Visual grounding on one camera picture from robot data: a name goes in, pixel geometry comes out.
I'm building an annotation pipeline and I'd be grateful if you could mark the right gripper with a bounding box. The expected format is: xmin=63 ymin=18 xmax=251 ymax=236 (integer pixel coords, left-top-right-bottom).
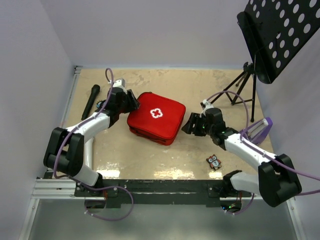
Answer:
xmin=181 ymin=112 xmax=214 ymax=137

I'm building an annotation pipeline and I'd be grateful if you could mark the red medicine kit case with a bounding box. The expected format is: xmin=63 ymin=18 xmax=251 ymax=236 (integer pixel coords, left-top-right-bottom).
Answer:
xmin=127 ymin=92 xmax=186 ymax=146

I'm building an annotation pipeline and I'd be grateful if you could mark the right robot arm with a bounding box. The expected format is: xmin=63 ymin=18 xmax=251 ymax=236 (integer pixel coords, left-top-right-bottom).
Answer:
xmin=181 ymin=100 xmax=302 ymax=207

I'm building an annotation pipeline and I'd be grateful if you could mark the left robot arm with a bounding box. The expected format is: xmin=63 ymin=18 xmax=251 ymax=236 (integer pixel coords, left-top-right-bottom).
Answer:
xmin=43 ymin=78 xmax=140 ymax=196

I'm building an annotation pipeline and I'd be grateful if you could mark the blue owl toy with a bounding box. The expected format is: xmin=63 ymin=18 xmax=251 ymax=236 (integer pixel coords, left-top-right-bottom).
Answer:
xmin=96 ymin=100 xmax=104 ymax=109

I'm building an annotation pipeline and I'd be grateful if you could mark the black microphone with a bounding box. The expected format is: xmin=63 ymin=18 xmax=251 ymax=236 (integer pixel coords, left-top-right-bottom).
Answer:
xmin=81 ymin=84 xmax=101 ymax=121

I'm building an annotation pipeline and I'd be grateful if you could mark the brown owl toy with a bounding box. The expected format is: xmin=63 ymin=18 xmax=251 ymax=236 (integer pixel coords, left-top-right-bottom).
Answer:
xmin=206 ymin=154 xmax=222 ymax=171

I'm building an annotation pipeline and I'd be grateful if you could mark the purple box device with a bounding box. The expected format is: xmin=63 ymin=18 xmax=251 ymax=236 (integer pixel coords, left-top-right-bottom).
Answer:
xmin=240 ymin=117 xmax=273 ymax=146

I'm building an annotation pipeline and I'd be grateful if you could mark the white microphone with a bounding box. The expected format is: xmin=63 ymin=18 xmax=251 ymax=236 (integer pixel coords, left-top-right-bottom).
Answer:
xmin=84 ymin=137 xmax=94 ymax=170

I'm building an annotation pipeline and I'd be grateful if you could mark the black music stand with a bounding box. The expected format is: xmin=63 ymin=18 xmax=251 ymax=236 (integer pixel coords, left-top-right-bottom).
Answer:
xmin=208 ymin=0 xmax=320 ymax=123

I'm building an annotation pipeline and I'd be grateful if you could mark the aluminium left rail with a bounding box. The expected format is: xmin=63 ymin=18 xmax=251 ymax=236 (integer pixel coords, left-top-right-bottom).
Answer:
xmin=44 ymin=65 xmax=83 ymax=176

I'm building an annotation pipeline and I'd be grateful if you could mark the aluminium rail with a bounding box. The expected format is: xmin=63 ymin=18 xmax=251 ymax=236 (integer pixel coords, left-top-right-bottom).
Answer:
xmin=44 ymin=65 xmax=83 ymax=176
xmin=31 ymin=178 xmax=297 ymax=201

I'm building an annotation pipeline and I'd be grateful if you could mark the aluminium front rail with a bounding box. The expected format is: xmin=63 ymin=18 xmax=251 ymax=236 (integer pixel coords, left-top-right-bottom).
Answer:
xmin=31 ymin=178 xmax=297 ymax=201

